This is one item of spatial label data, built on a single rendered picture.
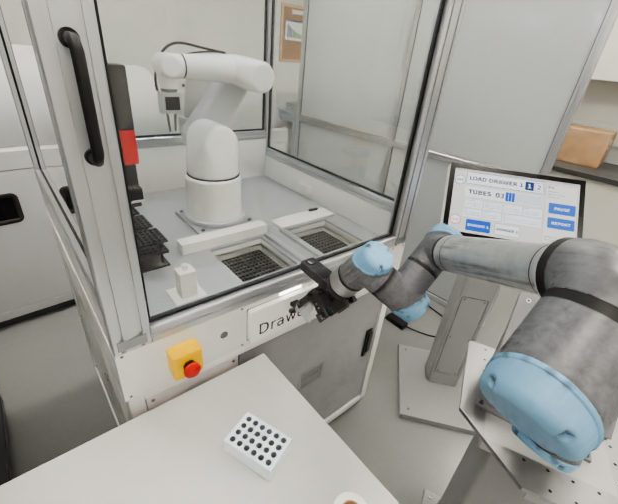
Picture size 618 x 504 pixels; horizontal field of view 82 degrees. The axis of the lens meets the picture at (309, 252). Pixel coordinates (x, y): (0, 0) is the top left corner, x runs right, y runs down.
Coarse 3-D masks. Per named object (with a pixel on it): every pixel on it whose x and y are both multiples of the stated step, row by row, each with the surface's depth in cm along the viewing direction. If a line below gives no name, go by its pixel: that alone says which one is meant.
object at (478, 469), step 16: (496, 432) 89; (512, 432) 89; (480, 448) 103; (512, 448) 85; (528, 448) 86; (464, 464) 116; (480, 464) 98; (496, 464) 94; (544, 464) 83; (592, 464) 84; (608, 464) 84; (464, 480) 110; (480, 480) 99; (496, 480) 96; (512, 480) 94; (592, 480) 80; (608, 480) 81; (432, 496) 144; (448, 496) 124; (464, 496) 105; (480, 496) 101; (496, 496) 98; (512, 496) 96
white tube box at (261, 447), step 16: (240, 432) 80; (256, 432) 80; (272, 432) 79; (224, 448) 78; (240, 448) 76; (256, 448) 76; (272, 448) 76; (288, 448) 78; (256, 464) 74; (272, 464) 73
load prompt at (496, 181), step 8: (472, 176) 145; (480, 176) 144; (488, 176) 144; (496, 176) 144; (480, 184) 144; (488, 184) 143; (496, 184) 143; (504, 184) 143; (512, 184) 142; (520, 184) 142; (528, 184) 142; (536, 184) 142; (544, 184) 141; (536, 192) 141; (544, 192) 141
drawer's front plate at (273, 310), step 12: (312, 288) 107; (276, 300) 100; (288, 300) 102; (252, 312) 95; (264, 312) 98; (276, 312) 101; (288, 312) 104; (312, 312) 112; (252, 324) 96; (264, 324) 100; (276, 324) 103; (288, 324) 107; (252, 336) 99; (264, 336) 102
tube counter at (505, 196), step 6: (498, 192) 142; (504, 192) 142; (510, 192) 142; (498, 198) 142; (504, 198) 142; (510, 198) 141; (516, 198) 141; (522, 198) 141; (528, 198) 141; (534, 198) 140; (540, 198) 140; (528, 204) 140; (534, 204) 140; (540, 204) 140
